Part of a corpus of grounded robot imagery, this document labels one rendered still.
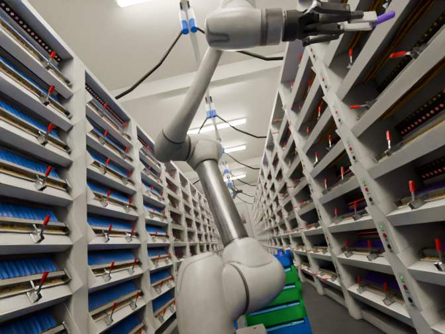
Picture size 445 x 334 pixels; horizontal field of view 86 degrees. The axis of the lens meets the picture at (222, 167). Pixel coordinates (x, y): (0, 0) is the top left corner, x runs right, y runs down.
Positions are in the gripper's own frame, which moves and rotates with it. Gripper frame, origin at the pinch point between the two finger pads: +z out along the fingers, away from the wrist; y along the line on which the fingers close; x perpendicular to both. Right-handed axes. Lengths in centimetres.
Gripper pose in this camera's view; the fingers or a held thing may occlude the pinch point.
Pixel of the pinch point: (359, 21)
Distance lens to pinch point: 82.8
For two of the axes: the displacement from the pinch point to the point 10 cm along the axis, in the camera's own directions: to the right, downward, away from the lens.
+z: 10.0, -0.1, -0.9
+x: -0.1, 9.6, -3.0
